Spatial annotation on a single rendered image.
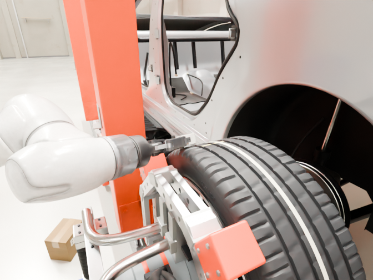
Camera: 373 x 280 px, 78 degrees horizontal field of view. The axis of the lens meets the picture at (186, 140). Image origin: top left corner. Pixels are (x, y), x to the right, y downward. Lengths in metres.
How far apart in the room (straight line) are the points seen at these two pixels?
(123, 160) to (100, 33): 0.53
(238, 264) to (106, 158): 0.28
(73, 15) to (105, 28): 1.94
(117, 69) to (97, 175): 0.54
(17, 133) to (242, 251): 0.44
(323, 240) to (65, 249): 1.66
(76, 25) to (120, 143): 2.40
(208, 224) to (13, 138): 0.40
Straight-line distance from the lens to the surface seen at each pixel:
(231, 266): 0.40
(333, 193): 0.93
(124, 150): 0.47
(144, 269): 0.66
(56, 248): 1.96
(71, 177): 0.42
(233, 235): 0.41
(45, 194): 0.43
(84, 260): 0.82
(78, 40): 2.82
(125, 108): 0.94
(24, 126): 0.52
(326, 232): 0.56
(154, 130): 2.54
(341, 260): 0.58
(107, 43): 0.89
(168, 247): 0.59
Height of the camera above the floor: 1.45
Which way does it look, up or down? 24 degrees down
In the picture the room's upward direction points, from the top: straight up
